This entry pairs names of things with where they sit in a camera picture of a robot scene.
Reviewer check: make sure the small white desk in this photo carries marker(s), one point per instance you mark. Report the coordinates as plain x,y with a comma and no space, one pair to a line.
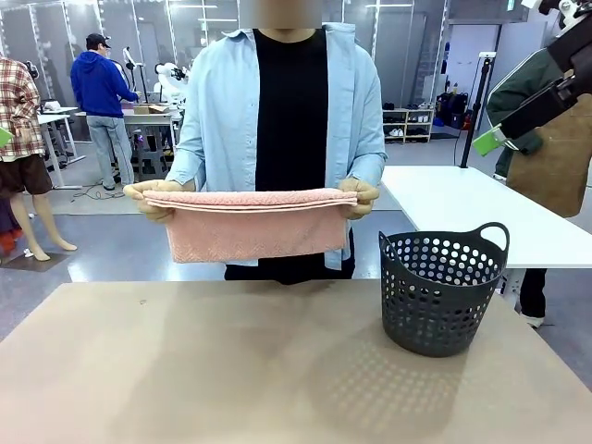
57,118

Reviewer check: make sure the grey mannequin base plate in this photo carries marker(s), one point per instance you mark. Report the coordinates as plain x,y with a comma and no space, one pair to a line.
28,264

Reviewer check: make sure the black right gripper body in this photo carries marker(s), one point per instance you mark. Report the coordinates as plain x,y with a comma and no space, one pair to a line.
578,51

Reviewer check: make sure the person in light blue shirt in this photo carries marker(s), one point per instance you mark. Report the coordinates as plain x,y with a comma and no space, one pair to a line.
287,115

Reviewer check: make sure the black bags pile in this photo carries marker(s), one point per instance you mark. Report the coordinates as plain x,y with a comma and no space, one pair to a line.
451,111

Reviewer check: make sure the white desk with robot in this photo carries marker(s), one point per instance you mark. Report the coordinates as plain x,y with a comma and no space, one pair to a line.
148,119

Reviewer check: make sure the white light on stand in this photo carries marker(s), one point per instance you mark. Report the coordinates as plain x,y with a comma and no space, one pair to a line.
128,57

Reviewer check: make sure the person's right hand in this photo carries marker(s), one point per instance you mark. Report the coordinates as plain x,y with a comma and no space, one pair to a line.
152,210

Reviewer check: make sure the open cardboard box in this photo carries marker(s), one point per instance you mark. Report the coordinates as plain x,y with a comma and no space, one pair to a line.
150,109

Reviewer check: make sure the mannequin in plaid shirt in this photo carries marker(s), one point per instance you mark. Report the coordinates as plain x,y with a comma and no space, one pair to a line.
18,111

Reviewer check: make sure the pink terry towel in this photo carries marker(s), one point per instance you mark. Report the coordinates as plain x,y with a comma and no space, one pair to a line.
254,231

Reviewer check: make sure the white Franka right arm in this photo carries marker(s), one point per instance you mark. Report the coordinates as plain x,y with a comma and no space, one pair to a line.
571,9

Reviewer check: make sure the wooden shoe rack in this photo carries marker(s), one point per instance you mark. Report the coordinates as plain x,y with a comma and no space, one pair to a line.
409,125

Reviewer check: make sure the person's left hand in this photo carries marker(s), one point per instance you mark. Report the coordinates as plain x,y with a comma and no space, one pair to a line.
363,201

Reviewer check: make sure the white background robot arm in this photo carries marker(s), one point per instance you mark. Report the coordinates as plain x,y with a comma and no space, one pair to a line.
168,81

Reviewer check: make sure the dark grey perforated basket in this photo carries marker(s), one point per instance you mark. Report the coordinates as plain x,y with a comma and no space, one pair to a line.
416,335

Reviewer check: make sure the person's left forearm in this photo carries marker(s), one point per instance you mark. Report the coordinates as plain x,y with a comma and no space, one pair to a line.
367,157

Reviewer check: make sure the black stand with white top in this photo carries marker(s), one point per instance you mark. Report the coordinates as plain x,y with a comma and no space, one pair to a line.
478,92

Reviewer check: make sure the grey plastic step stool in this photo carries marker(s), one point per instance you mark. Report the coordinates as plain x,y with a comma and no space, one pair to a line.
150,162

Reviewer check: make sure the person's right forearm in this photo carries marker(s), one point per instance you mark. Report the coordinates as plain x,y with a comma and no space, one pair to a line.
189,157

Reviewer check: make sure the person in brown apron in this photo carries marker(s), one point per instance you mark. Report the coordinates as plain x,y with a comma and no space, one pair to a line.
546,176

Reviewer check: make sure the long white table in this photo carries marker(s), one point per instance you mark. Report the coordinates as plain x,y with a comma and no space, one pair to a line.
462,208

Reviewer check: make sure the man in blue hoodie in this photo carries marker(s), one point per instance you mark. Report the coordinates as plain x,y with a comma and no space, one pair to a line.
97,88

